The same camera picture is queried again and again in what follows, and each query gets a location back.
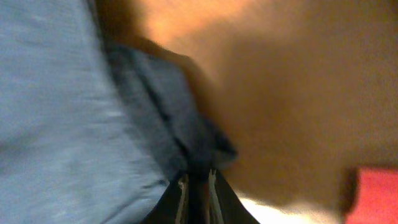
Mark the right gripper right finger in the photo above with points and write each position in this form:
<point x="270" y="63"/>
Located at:
<point x="224" y="205"/>

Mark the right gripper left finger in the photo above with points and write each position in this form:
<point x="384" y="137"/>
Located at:
<point x="166" y="210"/>

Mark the dark navy blue shorts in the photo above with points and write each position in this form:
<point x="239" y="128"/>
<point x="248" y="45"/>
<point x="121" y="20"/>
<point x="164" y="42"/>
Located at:
<point x="93" y="131"/>

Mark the red garment on pile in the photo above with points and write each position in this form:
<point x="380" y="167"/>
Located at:
<point x="376" y="197"/>

